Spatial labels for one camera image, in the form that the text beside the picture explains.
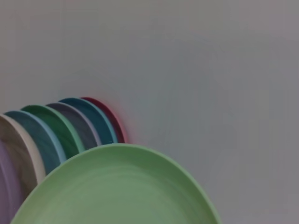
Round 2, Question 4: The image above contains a red plate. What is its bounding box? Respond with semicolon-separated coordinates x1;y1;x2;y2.
80;97;128;143

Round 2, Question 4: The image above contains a blue plate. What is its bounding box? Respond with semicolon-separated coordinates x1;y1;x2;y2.
4;110;67;175

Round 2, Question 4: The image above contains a lilac plate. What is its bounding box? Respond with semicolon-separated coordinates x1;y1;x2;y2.
0;142;24;224

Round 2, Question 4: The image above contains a light green plate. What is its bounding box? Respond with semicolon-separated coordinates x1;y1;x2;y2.
10;143;222;224

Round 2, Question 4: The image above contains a dark green plate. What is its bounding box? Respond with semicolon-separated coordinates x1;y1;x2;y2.
20;105;86;158

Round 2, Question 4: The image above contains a stack of multicoloured plates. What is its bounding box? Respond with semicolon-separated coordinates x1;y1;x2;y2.
58;97;118;146

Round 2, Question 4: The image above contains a beige plate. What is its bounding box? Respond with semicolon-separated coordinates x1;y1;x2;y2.
0;113;46;194

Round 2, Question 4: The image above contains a grey purple plate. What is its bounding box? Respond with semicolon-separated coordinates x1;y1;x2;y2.
46;102;102;148

